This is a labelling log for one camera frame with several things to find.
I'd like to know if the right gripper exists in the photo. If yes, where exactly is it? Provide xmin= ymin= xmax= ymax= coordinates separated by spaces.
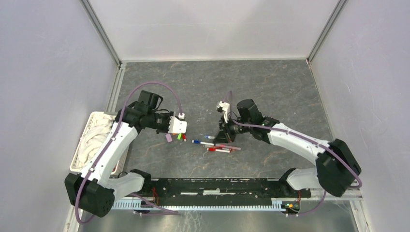
xmin=212 ymin=115 xmax=251 ymax=145

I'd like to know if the clear cap blue pen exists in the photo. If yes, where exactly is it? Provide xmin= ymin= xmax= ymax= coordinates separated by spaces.
xmin=205 ymin=135 xmax=216 ymax=140

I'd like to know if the pink highlighter cap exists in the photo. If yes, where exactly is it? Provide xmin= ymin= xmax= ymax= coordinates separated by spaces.
xmin=165 ymin=133 xmax=173 ymax=143

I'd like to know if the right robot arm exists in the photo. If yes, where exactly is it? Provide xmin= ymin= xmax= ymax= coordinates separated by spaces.
xmin=214 ymin=99 xmax=363 ymax=197

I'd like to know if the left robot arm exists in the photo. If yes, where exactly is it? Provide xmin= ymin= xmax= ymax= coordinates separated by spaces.
xmin=64 ymin=90 xmax=174 ymax=218

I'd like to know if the red cap lower marker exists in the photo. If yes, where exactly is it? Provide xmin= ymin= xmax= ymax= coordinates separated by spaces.
xmin=207 ymin=147 xmax=231 ymax=153

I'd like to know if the blue cap lower marker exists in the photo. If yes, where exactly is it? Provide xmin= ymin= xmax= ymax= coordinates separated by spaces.
xmin=192 ymin=140 xmax=216 ymax=146

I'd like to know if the white perforated basket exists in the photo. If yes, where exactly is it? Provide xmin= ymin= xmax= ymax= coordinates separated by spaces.
xmin=70 ymin=112 xmax=115 ymax=173

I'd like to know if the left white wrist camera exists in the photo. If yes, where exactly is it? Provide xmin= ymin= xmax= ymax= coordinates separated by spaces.
xmin=168 ymin=116 xmax=188 ymax=134

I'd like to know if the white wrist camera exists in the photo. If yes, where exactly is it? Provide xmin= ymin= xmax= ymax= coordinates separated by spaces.
xmin=168 ymin=116 xmax=188 ymax=134
xmin=216 ymin=101 xmax=231 ymax=123

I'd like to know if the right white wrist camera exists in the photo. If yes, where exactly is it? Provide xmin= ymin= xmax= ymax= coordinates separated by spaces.
xmin=216 ymin=101 xmax=231 ymax=123

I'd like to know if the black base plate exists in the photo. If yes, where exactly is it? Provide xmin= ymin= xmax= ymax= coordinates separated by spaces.
xmin=137 ymin=178 xmax=311 ymax=206

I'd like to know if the slotted cable duct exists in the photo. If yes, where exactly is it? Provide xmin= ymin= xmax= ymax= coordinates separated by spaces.
xmin=112 ymin=198 xmax=286 ymax=212

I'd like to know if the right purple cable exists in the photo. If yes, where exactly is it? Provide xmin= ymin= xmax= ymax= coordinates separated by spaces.
xmin=222 ymin=90 xmax=363 ymax=217

